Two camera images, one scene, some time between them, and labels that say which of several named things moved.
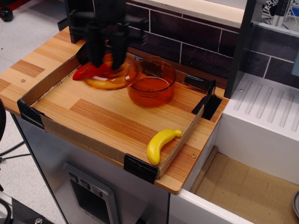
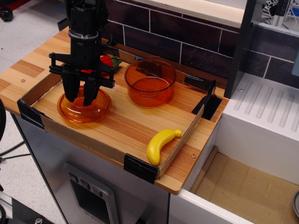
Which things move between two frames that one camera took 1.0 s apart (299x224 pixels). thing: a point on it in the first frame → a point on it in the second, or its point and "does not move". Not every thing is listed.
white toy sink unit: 249,173 does not move
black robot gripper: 92,19 → 85,60
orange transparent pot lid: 105,77 → 76,112
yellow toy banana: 156,141 does not move
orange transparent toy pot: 153,84 does not move
